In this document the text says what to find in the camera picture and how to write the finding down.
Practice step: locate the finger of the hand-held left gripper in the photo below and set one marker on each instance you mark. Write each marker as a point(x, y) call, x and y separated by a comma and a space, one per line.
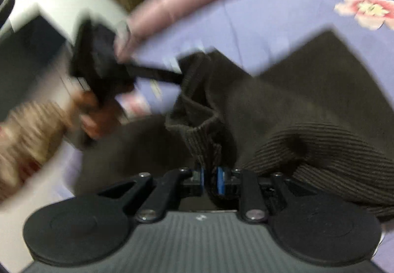
point(154, 73)

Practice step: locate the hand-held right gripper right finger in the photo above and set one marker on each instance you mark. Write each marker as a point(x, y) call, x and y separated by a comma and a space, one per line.
point(220, 183)

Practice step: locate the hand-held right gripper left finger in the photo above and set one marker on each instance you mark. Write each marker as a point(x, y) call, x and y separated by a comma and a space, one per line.
point(200, 181)

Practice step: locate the black pants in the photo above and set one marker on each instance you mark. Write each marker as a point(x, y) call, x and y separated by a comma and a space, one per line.
point(292, 100)

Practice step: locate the person's left hand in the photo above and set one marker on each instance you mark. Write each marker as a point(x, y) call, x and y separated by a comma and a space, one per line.
point(98, 122)

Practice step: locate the black television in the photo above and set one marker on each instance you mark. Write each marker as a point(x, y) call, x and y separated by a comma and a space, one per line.
point(30, 60)

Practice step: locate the black round object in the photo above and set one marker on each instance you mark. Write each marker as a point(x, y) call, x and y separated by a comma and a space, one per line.
point(5, 9)

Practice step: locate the purple floral bedsheet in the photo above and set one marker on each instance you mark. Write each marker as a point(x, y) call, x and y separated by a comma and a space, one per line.
point(277, 8)

